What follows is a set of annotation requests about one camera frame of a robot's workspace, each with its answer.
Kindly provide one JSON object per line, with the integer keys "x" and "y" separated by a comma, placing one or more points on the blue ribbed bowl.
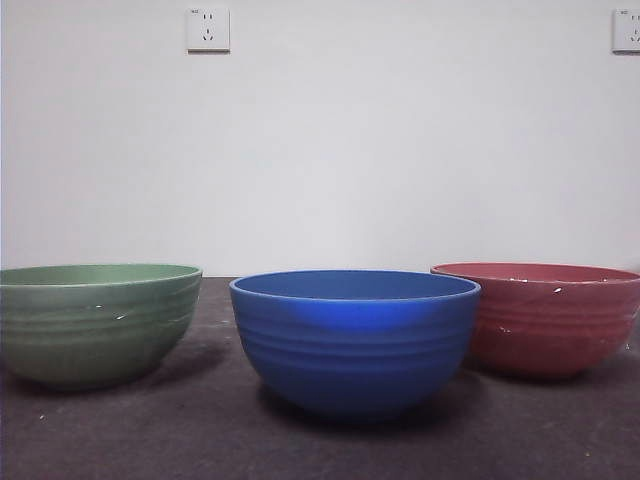
{"x": 355, "y": 365}

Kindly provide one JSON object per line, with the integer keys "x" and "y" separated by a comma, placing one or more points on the white wall socket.
{"x": 208, "y": 30}
{"x": 627, "y": 30}

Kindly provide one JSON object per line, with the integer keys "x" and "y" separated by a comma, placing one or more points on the red ribbed bowl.
{"x": 550, "y": 325}

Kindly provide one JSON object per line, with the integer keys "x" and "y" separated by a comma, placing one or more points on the green ribbed bowl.
{"x": 90, "y": 330}

